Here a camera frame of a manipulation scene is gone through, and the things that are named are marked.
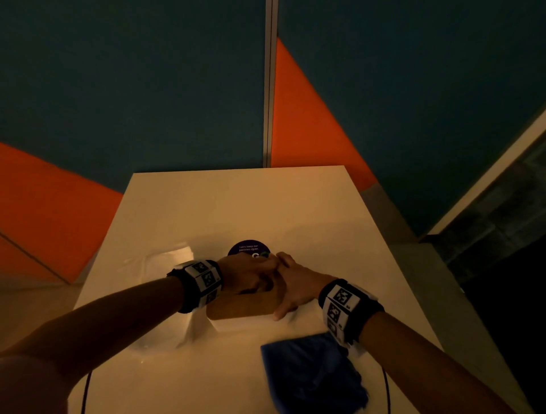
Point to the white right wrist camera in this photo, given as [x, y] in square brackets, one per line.
[356, 349]

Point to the person's left forearm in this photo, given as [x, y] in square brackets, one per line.
[94, 324]

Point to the person's left hand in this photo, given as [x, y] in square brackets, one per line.
[247, 273]

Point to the clear plastic tissue wrapper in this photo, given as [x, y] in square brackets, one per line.
[158, 273]

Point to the person's right hand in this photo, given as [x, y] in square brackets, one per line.
[303, 285]

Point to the brown wooden lid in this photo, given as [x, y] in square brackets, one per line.
[243, 306]

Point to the white plastic box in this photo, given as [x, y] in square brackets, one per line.
[251, 326]

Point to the person's right forearm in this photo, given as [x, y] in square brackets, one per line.
[426, 371]

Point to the blue cleaning cloth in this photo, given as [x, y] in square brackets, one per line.
[311, 375]

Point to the round dark sticker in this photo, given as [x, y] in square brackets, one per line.
[247, 247]

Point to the black right wristband with markers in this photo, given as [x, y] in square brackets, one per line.
[350, 311]

